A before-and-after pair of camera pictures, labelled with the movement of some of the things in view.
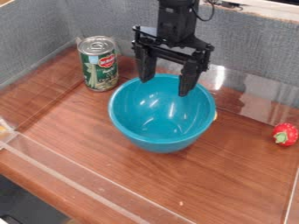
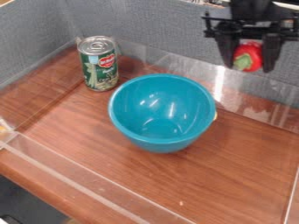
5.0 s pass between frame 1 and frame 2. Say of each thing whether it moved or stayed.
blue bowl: stayed
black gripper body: moved
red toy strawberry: moved
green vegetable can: stayed
